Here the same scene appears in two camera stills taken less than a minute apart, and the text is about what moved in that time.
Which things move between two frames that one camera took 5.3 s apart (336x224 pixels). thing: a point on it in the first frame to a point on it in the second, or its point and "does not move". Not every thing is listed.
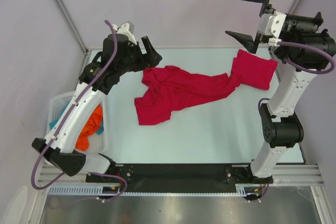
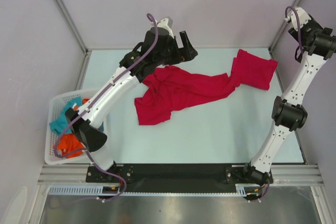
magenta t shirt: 171,88 does not move
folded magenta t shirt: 251,70 does not move
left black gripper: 152,58 to 186,53
